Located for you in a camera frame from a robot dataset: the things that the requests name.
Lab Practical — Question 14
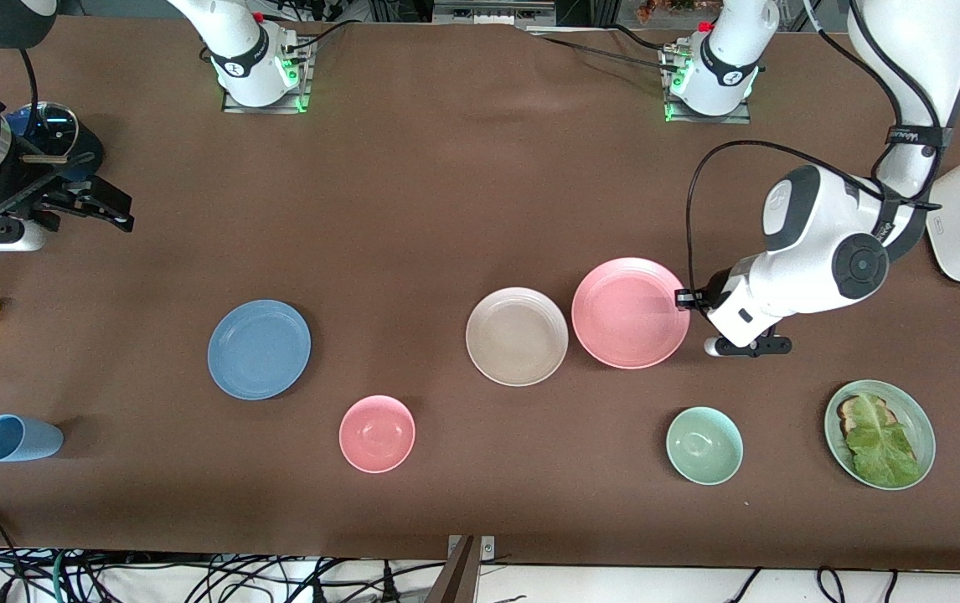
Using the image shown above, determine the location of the brown post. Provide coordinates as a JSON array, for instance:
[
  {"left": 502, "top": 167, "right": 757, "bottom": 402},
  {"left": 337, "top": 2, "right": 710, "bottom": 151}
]
[{"left": 426, "top": 536, "right": 481, "bottom": 603}]

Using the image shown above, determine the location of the green bowl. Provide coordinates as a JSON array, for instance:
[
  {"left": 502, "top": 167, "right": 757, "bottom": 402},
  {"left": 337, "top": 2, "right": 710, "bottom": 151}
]
[{"left": 666, "top": 406, "right": 744, "bottom": 486}]

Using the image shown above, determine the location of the brown table cover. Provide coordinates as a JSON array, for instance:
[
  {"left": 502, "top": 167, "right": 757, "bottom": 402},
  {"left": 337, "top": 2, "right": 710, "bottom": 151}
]
[{"left": 0, "top": 17, "right": 960, "bottom": 572}]

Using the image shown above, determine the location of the beige plate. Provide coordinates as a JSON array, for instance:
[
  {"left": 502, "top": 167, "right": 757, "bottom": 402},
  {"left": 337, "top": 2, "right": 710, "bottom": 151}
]
[{"left": 465, "top": 287, "right": 571, "bottom": 388}]

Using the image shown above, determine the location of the blue saucepan with handle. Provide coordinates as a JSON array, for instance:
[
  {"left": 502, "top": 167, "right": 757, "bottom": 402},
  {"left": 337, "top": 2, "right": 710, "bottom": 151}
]
[{"left": 4, "top": 101, "right": 80, "bottom": 168}]

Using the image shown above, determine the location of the black base cable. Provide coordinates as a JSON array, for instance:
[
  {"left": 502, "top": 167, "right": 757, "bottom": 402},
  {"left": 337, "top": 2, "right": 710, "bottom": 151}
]
[
  {"left": 530, "top": 25, "right": 684, "bottom": 70},
  {"left": 283, "top": 17, "right": 364, "bottom": 53}
]

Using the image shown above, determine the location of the orange dried plant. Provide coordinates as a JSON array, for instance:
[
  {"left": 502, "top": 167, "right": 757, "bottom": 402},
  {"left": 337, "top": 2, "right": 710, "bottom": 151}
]
[{"left": 637, "top": 0, "right": 699, "bottom": 22}]

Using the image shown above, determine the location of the green lettuce leaf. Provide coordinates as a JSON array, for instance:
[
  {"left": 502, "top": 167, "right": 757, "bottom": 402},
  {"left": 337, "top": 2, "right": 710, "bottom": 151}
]
[{"left": 844, "top": 394, "right": 921, "bottom": 488}]

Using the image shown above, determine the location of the blue cup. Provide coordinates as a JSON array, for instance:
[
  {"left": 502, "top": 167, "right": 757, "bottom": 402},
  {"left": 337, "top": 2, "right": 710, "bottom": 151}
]
[{"left": 0, "top": 414, "right": 65, "bottom": 463}]

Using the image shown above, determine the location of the toasted bread slice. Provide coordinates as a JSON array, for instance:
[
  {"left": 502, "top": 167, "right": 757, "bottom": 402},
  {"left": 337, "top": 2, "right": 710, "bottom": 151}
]
[{"left": 837, "top": 396, "right": 898, "bottom": 436}]

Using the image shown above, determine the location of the small metal bracket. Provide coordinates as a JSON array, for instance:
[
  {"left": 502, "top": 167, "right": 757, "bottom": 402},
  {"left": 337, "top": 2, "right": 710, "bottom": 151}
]
[{"left": 446, "top": 536, "right": 496, "bottom": 560}]

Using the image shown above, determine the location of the aluminium frame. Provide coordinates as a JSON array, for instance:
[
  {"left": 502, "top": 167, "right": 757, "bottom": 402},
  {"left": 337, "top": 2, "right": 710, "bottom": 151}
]
[{"left": 432, "top": 0, "right": 558, "bottom": 30}]

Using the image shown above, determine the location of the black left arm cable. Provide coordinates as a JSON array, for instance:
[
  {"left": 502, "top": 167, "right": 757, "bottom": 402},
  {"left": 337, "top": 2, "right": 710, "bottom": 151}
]
[{"left": 684, "top": 0, "right": 946, "bottom": 307}]

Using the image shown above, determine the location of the pink plate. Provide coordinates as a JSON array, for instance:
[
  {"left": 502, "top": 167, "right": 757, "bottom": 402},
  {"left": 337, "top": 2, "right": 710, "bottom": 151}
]
[{"left": 571, "top": 257, "right": 691, "bottom": 370}]

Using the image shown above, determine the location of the pink bowl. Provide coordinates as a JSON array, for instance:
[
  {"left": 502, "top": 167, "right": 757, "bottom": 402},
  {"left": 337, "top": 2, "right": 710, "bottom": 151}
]
[{"left": 338, "top": 394, "right": 416, "bottom": 474}]

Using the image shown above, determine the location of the blue plate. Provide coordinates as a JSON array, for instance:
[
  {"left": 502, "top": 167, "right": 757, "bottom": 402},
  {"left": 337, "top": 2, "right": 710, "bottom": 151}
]
[{"left": 207, "top": 299, "right": 312, "bottom": 401}]

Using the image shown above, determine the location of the green plate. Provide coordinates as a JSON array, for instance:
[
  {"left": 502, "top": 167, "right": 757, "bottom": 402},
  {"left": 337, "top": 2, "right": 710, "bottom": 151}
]
[{"left": 823, "top": 379, "right": 937, "bottom": 492}]

